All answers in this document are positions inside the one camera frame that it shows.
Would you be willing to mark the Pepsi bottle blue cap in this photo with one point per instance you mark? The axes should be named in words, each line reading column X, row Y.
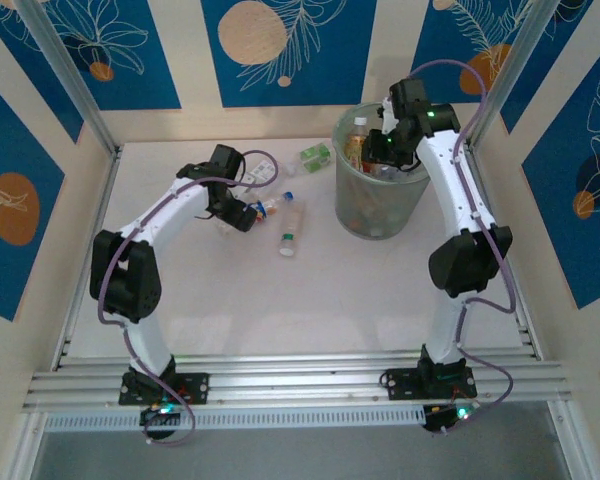
column 275, row 205

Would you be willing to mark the aluminium frame post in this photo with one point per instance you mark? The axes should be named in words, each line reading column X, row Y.
column 70, row 75
column 510, row 75

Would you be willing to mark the clear plastic bin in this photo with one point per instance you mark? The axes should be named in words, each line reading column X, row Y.
column 380, row 210

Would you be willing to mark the aluminium frame leg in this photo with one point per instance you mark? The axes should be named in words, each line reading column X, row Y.
column 572, row 445
column 25, row 450

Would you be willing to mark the clear bottle green band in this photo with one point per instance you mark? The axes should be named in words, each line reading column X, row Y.
column 291, row 225

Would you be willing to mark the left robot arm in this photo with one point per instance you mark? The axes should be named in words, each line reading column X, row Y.
column 150, row 345

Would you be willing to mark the square clear bottle white label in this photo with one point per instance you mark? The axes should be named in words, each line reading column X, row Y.
column 260, row 172

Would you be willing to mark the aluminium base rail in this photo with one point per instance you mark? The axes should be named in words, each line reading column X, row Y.
column 305, row 380

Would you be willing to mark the clear bottle green label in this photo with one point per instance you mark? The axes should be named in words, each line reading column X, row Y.
column 314, row 157

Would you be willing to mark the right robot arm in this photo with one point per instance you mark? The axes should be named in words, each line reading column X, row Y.
column 440, row 170

